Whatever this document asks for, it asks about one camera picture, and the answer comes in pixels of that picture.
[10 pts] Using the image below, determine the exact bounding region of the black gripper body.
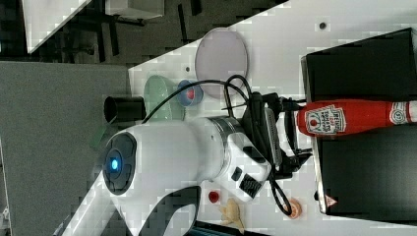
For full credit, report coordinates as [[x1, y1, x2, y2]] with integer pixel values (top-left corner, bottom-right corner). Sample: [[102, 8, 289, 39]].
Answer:
[[241, 91, 300, 180]]

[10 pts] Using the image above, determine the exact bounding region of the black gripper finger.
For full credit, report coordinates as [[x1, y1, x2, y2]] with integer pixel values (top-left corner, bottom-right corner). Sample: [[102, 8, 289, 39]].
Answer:
[[284, 111, 312, 154]]

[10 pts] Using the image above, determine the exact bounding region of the red ketchup bottle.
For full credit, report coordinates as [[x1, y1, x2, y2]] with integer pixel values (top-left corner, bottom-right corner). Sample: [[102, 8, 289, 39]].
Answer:
[[296, 99, 417, 137]]

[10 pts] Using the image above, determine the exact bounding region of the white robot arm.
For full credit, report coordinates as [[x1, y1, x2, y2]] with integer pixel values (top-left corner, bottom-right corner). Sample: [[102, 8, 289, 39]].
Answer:
[[53, 92, 301, 236]]

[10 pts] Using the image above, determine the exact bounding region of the black toaster oven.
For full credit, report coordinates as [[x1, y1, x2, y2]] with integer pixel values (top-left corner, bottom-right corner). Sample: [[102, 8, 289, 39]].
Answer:
[[301, 29, 416, 225]]

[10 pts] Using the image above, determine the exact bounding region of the blue bowl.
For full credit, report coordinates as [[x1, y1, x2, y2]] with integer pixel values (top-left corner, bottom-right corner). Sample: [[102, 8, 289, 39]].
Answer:
[[176, 85, 204, 107]]

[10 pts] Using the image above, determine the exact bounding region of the small red ball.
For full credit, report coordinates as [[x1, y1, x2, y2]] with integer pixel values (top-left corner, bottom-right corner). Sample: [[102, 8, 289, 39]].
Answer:
[[186, 89, 195, 100]]

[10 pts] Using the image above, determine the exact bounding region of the lilac round plate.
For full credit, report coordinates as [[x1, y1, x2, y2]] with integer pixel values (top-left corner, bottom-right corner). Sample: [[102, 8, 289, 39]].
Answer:
[[195, 28, 248, 82]]

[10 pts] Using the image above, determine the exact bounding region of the red tomato toy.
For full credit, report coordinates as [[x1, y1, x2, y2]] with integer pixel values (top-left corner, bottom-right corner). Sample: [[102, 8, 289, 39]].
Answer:
[[208, 191, 219, 204]]

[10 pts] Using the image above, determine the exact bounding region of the orange slice toy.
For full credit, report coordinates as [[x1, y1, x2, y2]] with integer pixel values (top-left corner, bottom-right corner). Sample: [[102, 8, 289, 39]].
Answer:
[[288, 198, 302, 219]]

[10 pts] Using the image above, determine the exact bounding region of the green perforated colander basket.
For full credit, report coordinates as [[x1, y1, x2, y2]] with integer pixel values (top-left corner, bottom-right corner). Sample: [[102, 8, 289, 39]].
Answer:
[[144, 75, 185, 122]]

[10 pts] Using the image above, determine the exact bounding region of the black cylinder cup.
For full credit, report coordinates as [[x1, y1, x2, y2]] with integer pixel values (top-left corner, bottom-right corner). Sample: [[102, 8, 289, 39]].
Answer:
[[103, 96, 147, 123]]

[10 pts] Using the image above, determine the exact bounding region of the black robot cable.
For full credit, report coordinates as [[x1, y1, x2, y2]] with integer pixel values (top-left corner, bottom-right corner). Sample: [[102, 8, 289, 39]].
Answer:
[[141, 74, 293, 216]]

